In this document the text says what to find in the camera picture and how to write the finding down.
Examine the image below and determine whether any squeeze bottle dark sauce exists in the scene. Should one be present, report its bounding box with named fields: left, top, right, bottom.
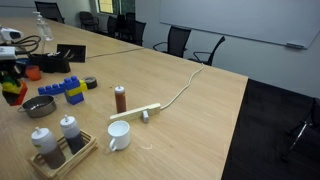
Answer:
left=59, top=114, right=86, bottom=155

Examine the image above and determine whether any black flat tablet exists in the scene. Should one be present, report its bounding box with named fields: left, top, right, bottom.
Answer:
left=56, top=43, right=87, bottom=63

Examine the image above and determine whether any robot arm with black cables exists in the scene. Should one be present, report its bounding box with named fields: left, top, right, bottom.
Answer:
left=12, top=34, right=42, bottom=56

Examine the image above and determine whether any white power strip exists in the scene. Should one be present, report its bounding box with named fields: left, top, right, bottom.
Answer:
left=109, top=102, right=162, bottom=122

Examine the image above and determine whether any white power cable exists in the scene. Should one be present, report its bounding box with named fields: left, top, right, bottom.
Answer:
left=159, top=62, right=205, bottom=111

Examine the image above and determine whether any squeeze bottle brown sauce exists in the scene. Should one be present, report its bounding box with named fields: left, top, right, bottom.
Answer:
left=30, top=126, right=67, bottom=170

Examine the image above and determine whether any black utensil bin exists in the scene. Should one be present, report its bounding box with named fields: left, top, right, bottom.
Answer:
left=28, top=53, right=72, bottom=74

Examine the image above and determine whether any blue and yellow block stack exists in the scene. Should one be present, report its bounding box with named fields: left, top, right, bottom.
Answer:
left=63, top=75, right=88, bottom=106

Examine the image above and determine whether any long blue building block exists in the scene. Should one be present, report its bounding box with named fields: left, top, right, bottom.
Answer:
left=37, top=83, right=67, bottom=97

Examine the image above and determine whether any whiteboard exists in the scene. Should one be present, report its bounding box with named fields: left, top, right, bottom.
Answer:
left=159, top=0, right=320, bottom=50

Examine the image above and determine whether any yellow green red block stack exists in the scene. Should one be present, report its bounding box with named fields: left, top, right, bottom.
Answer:
left=1, top=76, right=29, bottom=107

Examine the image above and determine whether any orange cup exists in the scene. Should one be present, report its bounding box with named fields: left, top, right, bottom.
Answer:
left=24, top=64, right=43, bottom=82

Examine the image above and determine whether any wooden slat crate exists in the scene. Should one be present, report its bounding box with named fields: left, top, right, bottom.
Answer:
left=27, top=129, right=99, bottom=180

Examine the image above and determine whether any black office chair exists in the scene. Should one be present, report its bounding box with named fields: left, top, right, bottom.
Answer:
left=78, top=11, right=100, bottom=33
left=279, top=97, right=320, bottom=164
left=187, top=35, right=226, bottom=67
left=124, top=19, right=147, bottom=47
left=152, top=25, right=192, bottom=59
left=34, top=0, right=66, bottom=24
left=106, top=15, right=118, bottom=38

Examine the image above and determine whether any whiteboard eraser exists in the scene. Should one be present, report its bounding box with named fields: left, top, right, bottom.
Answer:
left=285, top=41, right=305, bottom=50

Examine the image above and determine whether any metal pot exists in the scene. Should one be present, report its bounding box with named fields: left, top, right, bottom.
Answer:
left=17, top=94, right=58, bottom=119

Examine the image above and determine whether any white plug adapter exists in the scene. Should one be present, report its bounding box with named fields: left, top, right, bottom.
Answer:
left=141, top=109, right=150, bottom=124

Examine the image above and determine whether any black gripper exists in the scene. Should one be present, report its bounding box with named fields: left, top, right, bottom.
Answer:
left=0, top=59, right=26, bottom=84

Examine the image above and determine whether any red-brown sauce bottle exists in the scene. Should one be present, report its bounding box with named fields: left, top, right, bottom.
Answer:
left=114, top=84, right=128, bottom=114

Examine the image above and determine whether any white mug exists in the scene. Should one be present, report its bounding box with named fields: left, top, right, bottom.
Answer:
left=107, top=120, right=131, bottom=152

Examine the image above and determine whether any black tape roll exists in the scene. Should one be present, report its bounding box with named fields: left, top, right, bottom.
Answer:
left=81, top=76, right=98, bottom=90

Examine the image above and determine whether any window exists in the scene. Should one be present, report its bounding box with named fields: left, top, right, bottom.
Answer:
left=97, top=0, right=136, bottom=16

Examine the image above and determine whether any clear pump sanitizer bottle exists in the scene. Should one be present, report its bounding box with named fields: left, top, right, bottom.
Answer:
left=32, top=11, right=54, bottom=42

